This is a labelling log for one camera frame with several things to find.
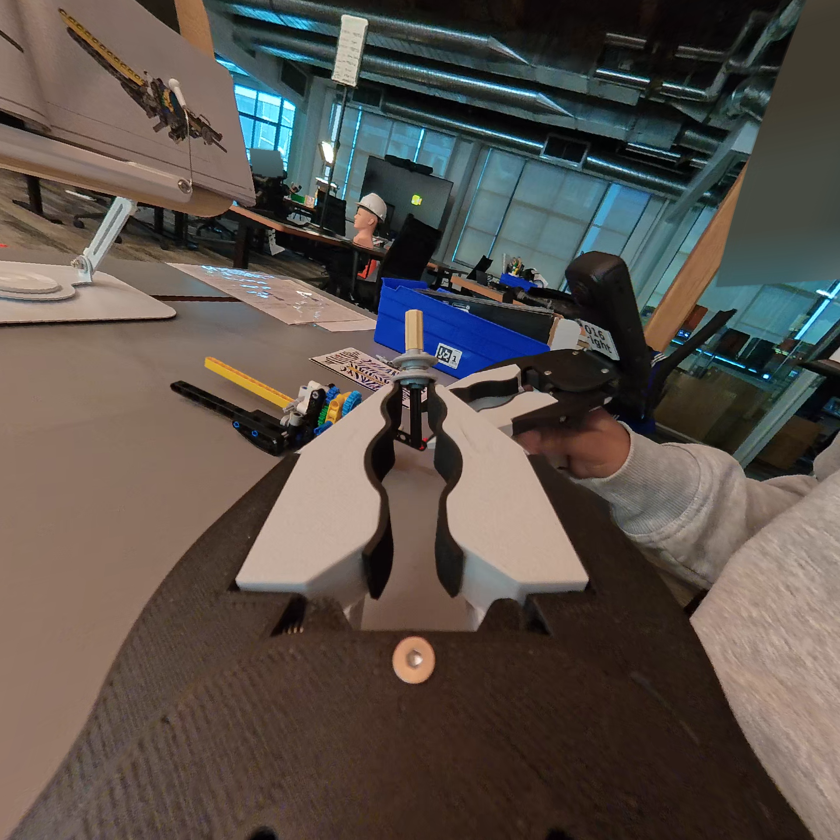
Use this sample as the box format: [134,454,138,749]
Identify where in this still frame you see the white book stand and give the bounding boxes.
[0,123,195,326]

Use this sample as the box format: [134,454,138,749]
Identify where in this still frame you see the lego axle with tan connector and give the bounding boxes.
[394,308,442,454]

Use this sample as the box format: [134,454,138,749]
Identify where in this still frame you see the clear plastic bag sheets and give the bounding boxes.
[167,262,378,333]

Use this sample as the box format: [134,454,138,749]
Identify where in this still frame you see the black office chair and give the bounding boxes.
[378,213,443,293]

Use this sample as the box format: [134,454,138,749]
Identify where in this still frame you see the white light panel on stand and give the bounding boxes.
[318,14,370,234]

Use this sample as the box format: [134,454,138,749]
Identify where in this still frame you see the large black monitor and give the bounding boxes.
[359,155,455,232]

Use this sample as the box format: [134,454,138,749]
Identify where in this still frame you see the small blue bin with toys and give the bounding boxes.
[499,255,547,291]

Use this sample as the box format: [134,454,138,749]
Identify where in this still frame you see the person's grey sweatshirt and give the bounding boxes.
[682,430,840,840]

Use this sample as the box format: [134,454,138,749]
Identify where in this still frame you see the person's right hand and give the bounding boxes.
[524,412,635,481]

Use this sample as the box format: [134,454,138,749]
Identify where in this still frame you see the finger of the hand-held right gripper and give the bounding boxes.
[449,364,527,414]
[493,391,560,438]

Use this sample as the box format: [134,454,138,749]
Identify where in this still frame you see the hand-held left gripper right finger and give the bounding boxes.
[429,385,590,619]

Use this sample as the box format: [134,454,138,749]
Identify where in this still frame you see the person's right forearm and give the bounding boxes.
[570,423,823,593]

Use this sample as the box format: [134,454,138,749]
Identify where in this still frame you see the zebra striped sticker sheet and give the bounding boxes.
[309,347,403,395]

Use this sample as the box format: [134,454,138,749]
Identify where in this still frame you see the mannequin head with white helmet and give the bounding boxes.
[351,192,389,249]

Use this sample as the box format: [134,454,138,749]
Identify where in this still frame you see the blue plastic bin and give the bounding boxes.
[373,277,553,379]

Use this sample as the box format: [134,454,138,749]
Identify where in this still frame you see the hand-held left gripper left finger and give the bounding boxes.
[235,382,403,609]

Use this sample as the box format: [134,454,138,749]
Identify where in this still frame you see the wooden office desk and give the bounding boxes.
[228,203,389,271]

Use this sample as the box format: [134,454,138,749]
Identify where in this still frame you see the lego instruction booklet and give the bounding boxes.
[0,0,258,210]

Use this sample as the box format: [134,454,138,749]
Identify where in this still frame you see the lego model with gears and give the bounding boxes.
[171,357,366,458]

